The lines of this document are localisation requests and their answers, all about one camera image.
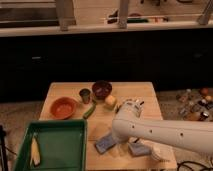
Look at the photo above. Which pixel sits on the orange bowl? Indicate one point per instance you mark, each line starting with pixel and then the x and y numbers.
pixel 63 108

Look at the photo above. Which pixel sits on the yellow corn cob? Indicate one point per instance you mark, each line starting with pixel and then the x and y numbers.
pixel 35 158

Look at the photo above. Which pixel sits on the dark maroon bowl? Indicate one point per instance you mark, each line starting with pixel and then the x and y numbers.
pixel 101 89

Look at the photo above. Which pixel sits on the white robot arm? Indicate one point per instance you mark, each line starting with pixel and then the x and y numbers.
pixel 190 135

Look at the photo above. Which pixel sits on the green plastic tray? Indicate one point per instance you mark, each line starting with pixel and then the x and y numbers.
pixel 62 146

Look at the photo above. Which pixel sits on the grey folded cloth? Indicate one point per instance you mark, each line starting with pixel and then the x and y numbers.
pixel 138 149

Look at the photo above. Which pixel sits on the green cucumber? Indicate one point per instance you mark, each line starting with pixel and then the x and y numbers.
pixel 88 113

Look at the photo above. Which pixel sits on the spice bottles cluster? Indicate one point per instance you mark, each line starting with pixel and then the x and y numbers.
pixel 196 106

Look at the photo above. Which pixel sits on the clear plastic bag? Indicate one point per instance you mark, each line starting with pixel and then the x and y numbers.
pixel 160 152

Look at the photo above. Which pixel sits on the blue-grey sponge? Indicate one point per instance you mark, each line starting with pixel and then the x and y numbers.
pixel 105 143

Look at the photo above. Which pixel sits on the small metal cup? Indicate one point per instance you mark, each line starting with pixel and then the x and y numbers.
pixel 85 95

